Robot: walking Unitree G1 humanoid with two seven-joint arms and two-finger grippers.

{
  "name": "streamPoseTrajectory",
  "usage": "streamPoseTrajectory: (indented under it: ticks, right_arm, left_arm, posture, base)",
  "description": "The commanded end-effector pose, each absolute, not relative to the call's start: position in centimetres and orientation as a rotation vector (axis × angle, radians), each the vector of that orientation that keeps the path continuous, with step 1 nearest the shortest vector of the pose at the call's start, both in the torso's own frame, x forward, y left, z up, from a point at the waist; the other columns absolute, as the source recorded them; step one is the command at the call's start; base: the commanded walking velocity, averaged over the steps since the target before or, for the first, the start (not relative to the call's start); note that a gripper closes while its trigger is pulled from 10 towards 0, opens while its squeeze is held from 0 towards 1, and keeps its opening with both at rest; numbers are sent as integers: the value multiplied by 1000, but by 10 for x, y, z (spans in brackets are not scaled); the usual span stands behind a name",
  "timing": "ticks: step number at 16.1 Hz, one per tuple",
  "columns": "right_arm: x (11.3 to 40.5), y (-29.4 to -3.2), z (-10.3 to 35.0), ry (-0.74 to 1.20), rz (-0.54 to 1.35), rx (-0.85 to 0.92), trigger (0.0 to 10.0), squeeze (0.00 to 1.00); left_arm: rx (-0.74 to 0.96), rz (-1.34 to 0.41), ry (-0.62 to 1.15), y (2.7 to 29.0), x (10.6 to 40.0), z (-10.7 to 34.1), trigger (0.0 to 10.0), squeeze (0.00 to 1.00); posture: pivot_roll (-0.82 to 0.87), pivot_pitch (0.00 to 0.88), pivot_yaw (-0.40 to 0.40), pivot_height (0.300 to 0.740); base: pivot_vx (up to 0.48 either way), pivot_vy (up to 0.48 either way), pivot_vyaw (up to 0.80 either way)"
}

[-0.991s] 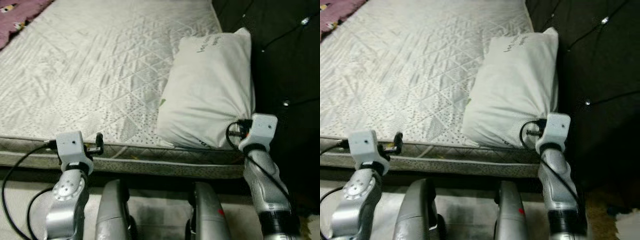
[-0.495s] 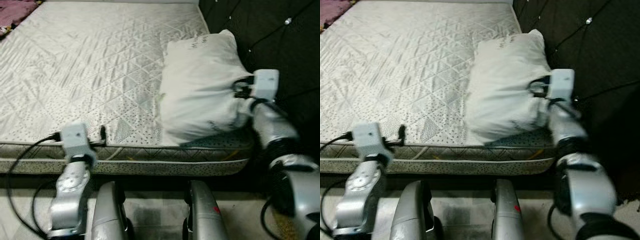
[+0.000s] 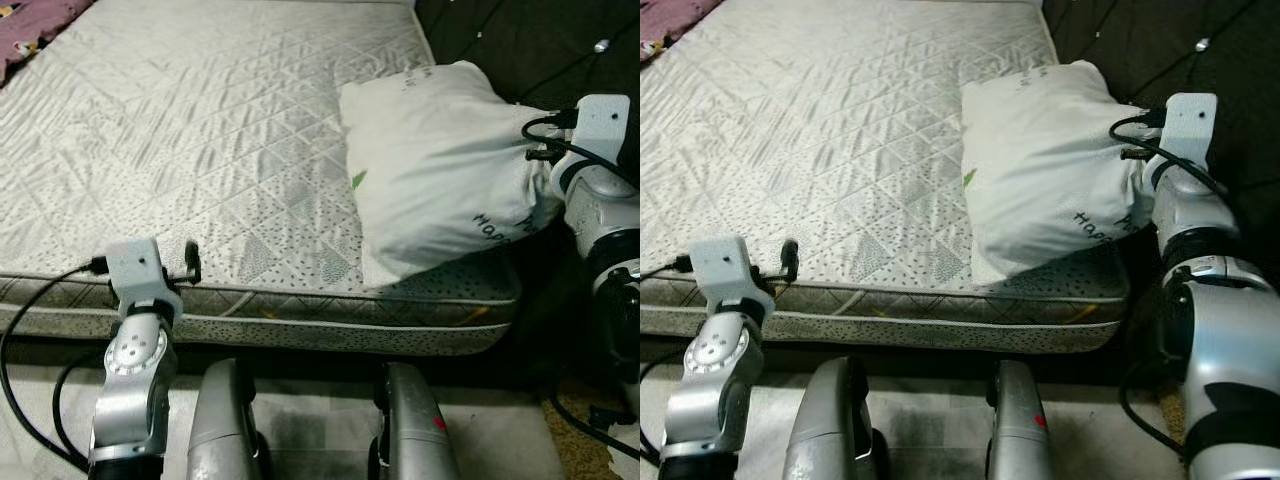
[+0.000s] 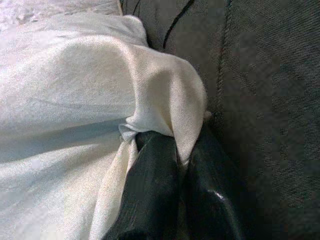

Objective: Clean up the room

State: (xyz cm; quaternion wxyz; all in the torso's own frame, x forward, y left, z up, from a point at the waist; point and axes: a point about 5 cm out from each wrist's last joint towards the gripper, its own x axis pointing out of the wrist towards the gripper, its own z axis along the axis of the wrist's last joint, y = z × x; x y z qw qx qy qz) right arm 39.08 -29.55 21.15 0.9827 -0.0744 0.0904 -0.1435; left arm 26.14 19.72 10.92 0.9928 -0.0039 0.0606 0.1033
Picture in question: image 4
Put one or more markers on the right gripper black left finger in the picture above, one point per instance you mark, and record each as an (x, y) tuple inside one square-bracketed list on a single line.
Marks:
[(152, 190)]

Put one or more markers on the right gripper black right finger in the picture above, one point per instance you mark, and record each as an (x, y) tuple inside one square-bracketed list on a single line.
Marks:
[(212, 200)]

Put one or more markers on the white satin garment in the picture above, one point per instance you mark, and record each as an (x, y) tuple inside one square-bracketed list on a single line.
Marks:
[(75, 87)]

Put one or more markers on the dark grey jeans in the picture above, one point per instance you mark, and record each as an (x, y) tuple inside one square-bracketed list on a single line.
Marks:
[(262, 100)]

